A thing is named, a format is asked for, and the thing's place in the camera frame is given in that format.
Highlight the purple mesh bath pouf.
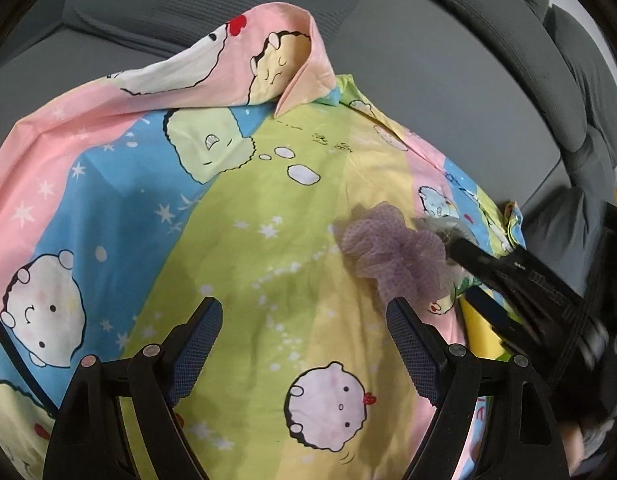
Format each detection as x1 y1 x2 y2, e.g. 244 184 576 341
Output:
339 202 456 311

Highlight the yellow sponge block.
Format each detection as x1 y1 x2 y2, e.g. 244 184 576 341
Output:
459 296 511 361

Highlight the colourful cartoon bed sheet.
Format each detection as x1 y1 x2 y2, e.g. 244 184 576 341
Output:
0 3 523 479

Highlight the grey sofa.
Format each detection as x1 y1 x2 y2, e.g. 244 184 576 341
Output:
0 0 617 290

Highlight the black cable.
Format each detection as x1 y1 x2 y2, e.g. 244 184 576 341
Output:
0 303 60 418

